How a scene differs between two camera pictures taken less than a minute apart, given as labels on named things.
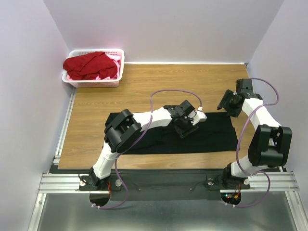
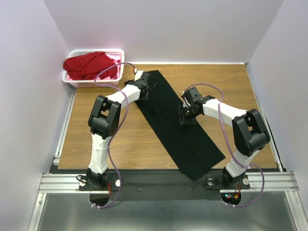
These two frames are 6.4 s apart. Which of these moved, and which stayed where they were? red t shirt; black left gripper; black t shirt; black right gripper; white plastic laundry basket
Moved: black t shirt; black right gripper; black left gripper
Stayed: red t shirt; white plastic laundry basket
